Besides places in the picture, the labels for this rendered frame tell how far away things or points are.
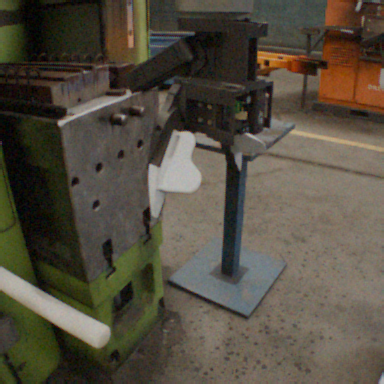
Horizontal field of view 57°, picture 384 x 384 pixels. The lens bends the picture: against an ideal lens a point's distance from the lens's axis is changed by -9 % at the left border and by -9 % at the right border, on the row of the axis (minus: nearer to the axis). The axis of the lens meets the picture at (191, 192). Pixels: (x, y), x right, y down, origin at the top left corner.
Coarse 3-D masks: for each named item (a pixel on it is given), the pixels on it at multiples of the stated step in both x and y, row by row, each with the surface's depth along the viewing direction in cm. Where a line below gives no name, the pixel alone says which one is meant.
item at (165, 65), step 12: (192, 36) 36; (168, 48) 36; (180, 48) 35; (192, 48) 35; (156, 60) 38; (168, 60) 37; (180, 60) 36; (192, 60) 36; (132, 72) 41; (144, 72) 40; (156, 72) 39; (168, 72) 38; (132, 84) 42; (144, 84) 41; (156, 84) 42
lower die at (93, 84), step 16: (80, 64) 90; (96, 64) 93; (0, 80) 88; (32, 80) 85; (48, 80) 83; (64, 80) 81; (80, 80) 85; (96, 80) 90; (16, 96) 85; (32, 96) 82; (48, 96) 79; (64, 96) 82; (80, 96) 87; (96, 96) 92
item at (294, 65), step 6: (258, 60) 120; (270, 60) 118; (276, 60) 117; (282, 60) 117; (294, 60) 113; (300, 60) 113; (306, 60) 113; (276, 66) 118; (282, 66) 116; (288, 66) 114; (294, 66) 115; (300, 66) 114; (306, 66) 113; (312, 66) 112; (294, 72) 115; (300, 72) 114; (306, 72) 114; (312, 72) 112
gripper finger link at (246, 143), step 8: (240, 136) 44; (248, 136) 43; (224, 144) 46; (240, 144) 46; (248, 144) 45; (256, 144) 44; (264, 144) 43; (224, 152) 48; (232, 152) 47; (240, 152) 48; (248, 152) 46; (256, 152) 45; (264, 152) 44; (232, 160) 48; (240, 160) 49; (240, 168) 49
